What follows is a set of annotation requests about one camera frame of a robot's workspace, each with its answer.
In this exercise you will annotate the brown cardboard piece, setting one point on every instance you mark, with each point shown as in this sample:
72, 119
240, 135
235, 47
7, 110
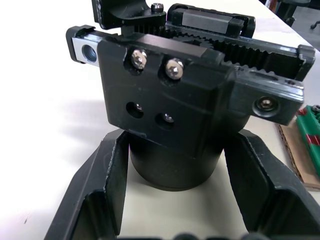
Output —
292, 150

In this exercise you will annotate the black gripper assembly with cylinder base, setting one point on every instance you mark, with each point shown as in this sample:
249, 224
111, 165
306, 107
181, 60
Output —
162, 112

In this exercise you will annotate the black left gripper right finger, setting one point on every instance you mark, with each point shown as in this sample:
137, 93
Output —
275, 205

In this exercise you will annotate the green plastic block with screws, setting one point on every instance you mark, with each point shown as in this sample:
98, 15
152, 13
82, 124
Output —
310, 130

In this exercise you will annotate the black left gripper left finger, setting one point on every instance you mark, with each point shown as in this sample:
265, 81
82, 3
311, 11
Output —
100, 205

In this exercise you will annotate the black office chair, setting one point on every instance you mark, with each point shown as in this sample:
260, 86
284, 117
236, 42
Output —
292, 10

